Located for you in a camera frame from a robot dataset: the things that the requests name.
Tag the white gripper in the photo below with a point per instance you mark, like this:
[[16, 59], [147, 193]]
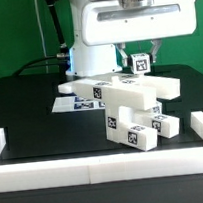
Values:
[[105, 22]]

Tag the white tagged cube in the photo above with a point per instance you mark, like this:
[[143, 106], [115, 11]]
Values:
[[140, 63], [157, 108]]

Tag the white chair back part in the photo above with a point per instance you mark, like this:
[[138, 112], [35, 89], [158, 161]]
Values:
[[122, 90]]

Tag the white chair seat part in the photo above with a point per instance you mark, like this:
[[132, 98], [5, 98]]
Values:
[[115, 117]]

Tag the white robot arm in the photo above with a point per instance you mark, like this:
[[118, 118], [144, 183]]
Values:
[[89, 60]]

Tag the white fiducial marker sheet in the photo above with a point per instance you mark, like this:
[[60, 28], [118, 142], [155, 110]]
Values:
[[74, 103]]

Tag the white front fence bar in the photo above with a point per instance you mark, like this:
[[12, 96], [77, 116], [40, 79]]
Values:
[[100, 169]]

